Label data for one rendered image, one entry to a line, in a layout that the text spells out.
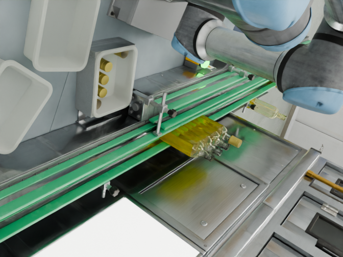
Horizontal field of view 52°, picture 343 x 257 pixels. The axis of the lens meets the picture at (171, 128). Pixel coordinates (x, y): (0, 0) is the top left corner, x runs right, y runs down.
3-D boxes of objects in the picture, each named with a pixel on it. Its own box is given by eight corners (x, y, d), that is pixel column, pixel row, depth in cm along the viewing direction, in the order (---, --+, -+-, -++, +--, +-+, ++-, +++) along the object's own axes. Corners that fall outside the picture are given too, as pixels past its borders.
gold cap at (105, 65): (95, 58, 110) (104, 63, 108) (103, 56, 112) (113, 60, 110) (94, 68, 112) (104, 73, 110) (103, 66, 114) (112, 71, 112)
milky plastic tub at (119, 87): (75, 109, 115) (93, 120, 111) (78, 43, 104) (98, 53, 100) (114, 96, 128) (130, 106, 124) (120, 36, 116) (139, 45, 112)
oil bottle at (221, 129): (177, 121, 149) (220, 144, 139) (180, 109, 146) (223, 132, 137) (185, 118, 153) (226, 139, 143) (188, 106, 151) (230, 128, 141)
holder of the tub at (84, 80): (74, 122, 118) (89, 132, 114) (77, 43, 104) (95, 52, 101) (111, 108, 131) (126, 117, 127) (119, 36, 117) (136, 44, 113)
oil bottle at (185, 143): (151, 134, 137) (195, 161, 127) (153, 122, 134) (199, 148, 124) (161, 130, 141) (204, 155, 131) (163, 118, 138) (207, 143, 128)
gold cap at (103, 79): (92, 71, 111) (101, 76, 109) (100, 69, 114) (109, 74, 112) (91, 81, 113) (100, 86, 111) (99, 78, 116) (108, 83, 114)
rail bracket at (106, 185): (82, 187, 116) (109, 208, 110) (83, 171, 113) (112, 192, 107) (91, 182, 119) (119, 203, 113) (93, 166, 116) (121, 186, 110)
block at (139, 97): (126, 114, 129) (140, 123, 125) (129, 91, 124) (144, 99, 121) (132, 111, 131) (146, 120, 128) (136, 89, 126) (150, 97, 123)
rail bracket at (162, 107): (140, 127, 126) (166, 143, 121) (146, 84, 118) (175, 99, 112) (145, 124, 129) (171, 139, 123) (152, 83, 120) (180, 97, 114)
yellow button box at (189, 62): (182, 65, 157) (196, 70, 153) (186, 48, 153) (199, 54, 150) (191, 61, 162) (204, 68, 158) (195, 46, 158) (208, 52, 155)
